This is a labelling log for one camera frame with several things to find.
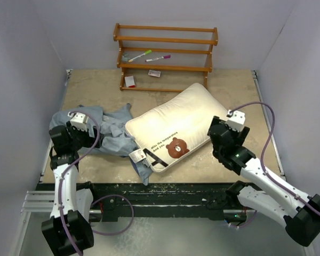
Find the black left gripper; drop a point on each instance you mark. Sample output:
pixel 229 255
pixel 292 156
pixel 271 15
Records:
pixel 90 142

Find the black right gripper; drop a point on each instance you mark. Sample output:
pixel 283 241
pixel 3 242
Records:
pixel 238 137

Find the blue printed pillowcase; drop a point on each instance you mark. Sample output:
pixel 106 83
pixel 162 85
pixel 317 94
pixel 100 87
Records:
pixel 116 141

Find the cream white pillow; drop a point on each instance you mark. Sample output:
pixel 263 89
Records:
pixel 172 131

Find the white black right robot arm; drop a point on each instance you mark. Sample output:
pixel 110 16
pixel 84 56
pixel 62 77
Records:
pixel 293 209

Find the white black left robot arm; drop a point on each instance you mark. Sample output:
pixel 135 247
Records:
pixel 68 230

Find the white red small box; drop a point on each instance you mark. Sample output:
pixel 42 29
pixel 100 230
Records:
pixel 129 81

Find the white red label card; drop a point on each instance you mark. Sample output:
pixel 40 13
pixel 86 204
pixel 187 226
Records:
pixel 154 73

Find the pale green small clips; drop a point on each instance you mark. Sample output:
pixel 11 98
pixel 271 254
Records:
pixel 125 57

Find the magenta cap marker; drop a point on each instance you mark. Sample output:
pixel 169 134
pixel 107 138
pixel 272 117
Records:
pixel 158 58

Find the wooden slatted rack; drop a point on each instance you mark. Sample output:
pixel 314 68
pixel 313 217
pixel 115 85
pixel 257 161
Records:
pixel 144 57

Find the green cap marker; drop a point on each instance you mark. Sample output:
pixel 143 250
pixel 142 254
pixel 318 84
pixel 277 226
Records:
pixel 141 55

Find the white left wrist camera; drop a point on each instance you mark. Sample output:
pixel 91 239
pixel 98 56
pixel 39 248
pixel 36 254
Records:
pixel 79 121

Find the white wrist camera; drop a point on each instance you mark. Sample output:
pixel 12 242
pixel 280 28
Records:
pixel 79 121
pixel 236 120

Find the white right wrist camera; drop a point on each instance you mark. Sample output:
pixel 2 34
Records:
pixel 236 120

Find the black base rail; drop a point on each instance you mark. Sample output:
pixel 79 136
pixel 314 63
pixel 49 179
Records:
pixel 165 200

